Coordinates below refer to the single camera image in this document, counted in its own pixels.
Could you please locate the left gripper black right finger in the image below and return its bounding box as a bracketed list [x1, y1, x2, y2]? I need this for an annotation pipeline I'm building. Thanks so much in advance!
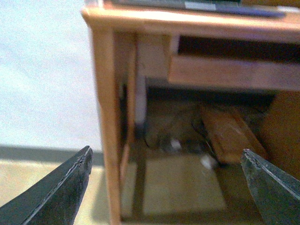
[241, 149, 300, 225]

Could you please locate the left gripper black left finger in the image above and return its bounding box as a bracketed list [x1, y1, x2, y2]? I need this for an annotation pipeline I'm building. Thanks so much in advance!
[0, 146, 93, 225]

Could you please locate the wooden pull-out keyboard tray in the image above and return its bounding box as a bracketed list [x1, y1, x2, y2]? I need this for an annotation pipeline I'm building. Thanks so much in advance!
[168, 36, 300, 90]

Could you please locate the wooden box under desk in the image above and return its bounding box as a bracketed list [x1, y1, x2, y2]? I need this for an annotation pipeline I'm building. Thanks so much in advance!
[200, 106, 269, 164]

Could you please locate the white power adapter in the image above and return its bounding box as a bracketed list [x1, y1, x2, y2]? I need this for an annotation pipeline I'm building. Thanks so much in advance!
[200, 155, 218, 170]

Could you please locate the wooden desk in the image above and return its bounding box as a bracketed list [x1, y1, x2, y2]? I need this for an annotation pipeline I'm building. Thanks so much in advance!
[82, 3, 300, 225]

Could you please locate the grey laptop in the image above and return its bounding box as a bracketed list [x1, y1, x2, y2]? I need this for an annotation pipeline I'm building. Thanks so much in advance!
[104, 0, 286, 18]

